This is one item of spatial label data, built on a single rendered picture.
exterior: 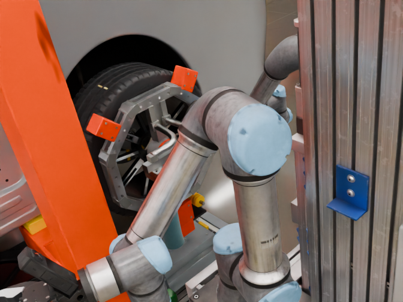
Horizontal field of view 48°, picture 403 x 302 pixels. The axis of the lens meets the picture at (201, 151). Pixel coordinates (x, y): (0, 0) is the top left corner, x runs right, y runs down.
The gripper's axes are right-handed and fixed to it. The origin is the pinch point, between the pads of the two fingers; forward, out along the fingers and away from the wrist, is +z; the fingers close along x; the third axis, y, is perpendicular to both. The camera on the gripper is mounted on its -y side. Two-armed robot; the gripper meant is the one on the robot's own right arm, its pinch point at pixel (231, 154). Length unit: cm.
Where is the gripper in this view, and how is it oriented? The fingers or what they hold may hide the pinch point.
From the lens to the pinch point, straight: 187.1
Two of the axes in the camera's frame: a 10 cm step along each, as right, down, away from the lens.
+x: 6.6, 3.1, -6.9
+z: -7.4, 4.5, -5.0
